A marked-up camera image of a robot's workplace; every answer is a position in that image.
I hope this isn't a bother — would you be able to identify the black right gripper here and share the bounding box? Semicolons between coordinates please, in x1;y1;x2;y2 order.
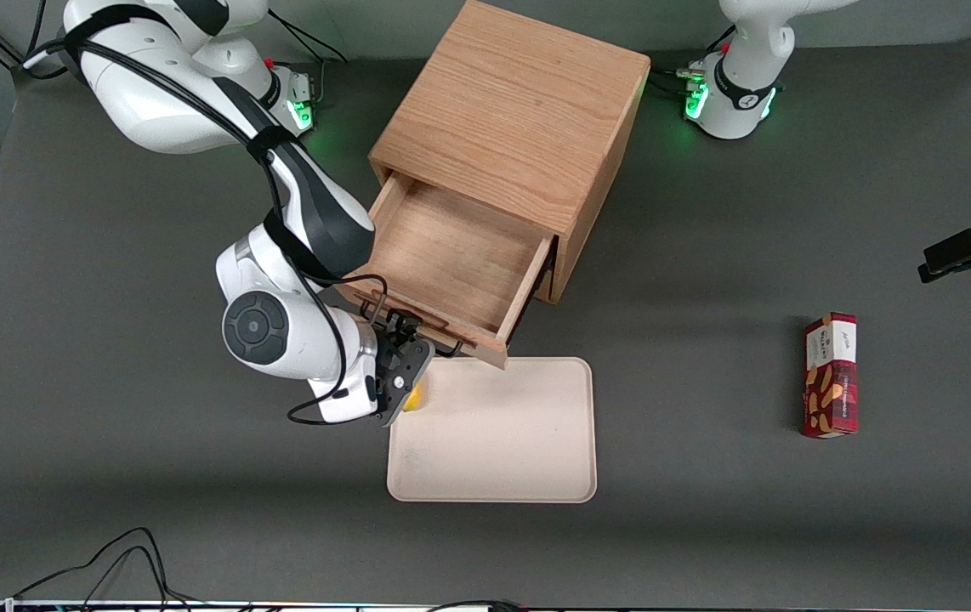
372;309;435;411

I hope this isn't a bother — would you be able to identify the wooden drawer with black handle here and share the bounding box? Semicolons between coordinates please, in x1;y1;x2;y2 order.
337;168;556;371

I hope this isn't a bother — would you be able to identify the oak wooden drawer cabinet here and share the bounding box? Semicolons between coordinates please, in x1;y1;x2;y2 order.
366;0;653;305

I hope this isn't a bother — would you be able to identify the beige plastic tray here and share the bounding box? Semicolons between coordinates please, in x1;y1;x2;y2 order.
386;356;598;504

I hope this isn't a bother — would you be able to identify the red tartan cookie box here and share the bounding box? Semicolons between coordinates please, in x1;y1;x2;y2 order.
800;311;860;439

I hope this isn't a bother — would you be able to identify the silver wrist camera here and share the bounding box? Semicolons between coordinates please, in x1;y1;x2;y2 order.
379;338;436;428

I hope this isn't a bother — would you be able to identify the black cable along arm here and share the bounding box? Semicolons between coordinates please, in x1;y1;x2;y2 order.
22;25;389;426

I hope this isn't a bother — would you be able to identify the black table edge cable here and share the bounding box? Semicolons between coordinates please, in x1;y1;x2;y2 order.
426;598;531;612
69;546;172;606
14;527;197;609

